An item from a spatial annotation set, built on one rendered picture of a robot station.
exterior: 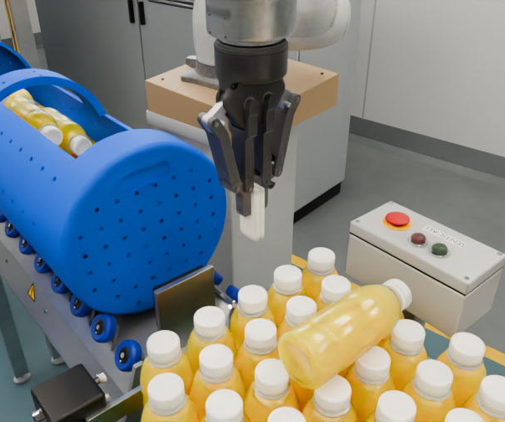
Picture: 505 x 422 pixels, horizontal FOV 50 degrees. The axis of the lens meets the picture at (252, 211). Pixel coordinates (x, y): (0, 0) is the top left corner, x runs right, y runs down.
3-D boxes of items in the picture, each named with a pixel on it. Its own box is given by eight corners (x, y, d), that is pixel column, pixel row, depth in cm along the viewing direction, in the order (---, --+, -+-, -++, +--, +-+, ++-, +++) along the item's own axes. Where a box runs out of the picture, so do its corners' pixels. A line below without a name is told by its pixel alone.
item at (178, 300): (208, 321, 89) (204, 259, 83) (217, 328, 87) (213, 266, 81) (155, 350, 83) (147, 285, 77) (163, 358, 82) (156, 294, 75)
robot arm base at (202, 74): (208, 57, 161) (207, 38, 158) (271, 73, 151) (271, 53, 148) (167, 77, 149) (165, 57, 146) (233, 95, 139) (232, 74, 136)
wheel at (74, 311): (86, 285, 90) (75, 283, 88) (99, 298, 87) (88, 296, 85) (74, 308, 90) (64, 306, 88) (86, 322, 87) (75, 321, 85)
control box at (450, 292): (383, 250, 94) (390, 198, 88) (491, 309, 81) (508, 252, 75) (344, 273, 88) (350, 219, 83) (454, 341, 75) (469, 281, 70)
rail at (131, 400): (311, 298, 90) (312, 284, 89) (315, 301, 90) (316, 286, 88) (88, 433, 68) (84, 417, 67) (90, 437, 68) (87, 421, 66)
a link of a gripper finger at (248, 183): (260, 98, 56) (249, 101, 55) (258, 194, 62) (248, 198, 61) (236, 89, 59) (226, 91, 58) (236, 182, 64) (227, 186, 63)
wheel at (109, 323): (107, 308, 85) (97, 306, 83) (121, 323, 82) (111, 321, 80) (95, 332, 85) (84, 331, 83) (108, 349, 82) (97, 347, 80)
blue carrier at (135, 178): (40, 124, 154) (12, 21, 138) (234, 265, 97) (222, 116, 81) (-67, 158, 139) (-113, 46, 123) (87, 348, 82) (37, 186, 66)
